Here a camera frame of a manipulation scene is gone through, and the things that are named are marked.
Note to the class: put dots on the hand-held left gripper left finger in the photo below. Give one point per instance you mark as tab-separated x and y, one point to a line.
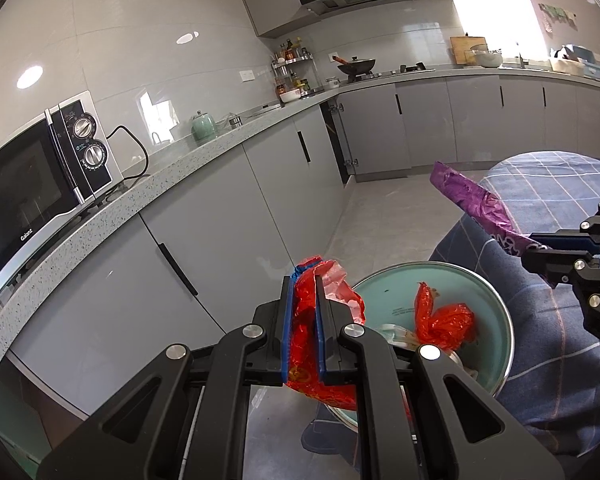
286	330

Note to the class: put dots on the hanging cloths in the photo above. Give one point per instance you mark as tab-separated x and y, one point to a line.
557	16

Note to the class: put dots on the red snack wrapper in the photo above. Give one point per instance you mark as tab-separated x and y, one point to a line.
305	320

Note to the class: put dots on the sink faucet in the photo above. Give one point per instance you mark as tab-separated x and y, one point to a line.
521	60

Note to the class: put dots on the window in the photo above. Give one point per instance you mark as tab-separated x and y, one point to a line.
500	5

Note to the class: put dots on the white wall socket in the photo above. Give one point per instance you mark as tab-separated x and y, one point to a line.
247	76

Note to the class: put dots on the dish rack with dishes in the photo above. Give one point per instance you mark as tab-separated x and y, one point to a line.
580	65

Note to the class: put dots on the blue plaid tablecloth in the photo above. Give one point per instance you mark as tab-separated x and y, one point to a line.
545	360

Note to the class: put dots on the pink plastic bag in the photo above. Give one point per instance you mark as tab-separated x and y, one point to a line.
445	325

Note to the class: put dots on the white bowl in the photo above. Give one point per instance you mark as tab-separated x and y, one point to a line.
290	97

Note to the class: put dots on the teal ceramic jar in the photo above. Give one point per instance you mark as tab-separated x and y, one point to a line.
203	126

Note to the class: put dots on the gas stove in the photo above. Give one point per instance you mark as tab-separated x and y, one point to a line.
410	69

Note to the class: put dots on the black wok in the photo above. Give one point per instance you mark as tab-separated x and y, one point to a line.
357	66

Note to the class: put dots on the wooden cutting board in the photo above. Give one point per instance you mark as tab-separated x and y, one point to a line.
459	50

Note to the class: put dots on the purple snack wrapper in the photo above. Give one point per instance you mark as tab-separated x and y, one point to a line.
470	200

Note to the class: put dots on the steel spice rack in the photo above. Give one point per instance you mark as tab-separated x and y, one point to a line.
291	67

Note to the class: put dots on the black microwave oven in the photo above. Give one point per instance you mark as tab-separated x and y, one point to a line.
20	195

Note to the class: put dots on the white lidded pot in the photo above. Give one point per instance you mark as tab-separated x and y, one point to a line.
332	83

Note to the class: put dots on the grey lower kitchen cabinets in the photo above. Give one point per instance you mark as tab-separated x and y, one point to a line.
220	195

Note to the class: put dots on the small steel cup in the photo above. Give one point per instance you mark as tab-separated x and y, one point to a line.
235	121

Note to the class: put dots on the teal cartoon plate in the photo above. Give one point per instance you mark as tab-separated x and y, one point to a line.
380	295

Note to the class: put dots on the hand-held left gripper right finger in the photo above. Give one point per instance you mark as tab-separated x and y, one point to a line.
321	330

